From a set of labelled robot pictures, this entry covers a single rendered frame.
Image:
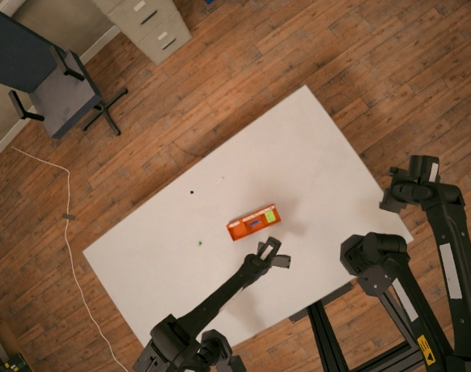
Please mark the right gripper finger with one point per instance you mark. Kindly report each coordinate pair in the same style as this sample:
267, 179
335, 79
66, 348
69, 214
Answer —
391, 170
397, 210

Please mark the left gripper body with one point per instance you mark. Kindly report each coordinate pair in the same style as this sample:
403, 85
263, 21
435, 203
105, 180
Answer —
260, 245

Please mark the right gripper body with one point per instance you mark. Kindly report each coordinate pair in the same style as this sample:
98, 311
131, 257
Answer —
392, 195

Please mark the lime green sticky note pad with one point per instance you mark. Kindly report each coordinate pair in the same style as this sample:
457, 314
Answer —
270, 216

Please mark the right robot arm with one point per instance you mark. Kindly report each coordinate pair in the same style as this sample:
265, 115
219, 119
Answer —
449, 226

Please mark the orange three-compartment bin rack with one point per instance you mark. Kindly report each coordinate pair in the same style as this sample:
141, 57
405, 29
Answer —
241, 227

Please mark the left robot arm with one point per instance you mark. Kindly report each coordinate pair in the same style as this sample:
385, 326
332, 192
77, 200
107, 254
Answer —
167, 348

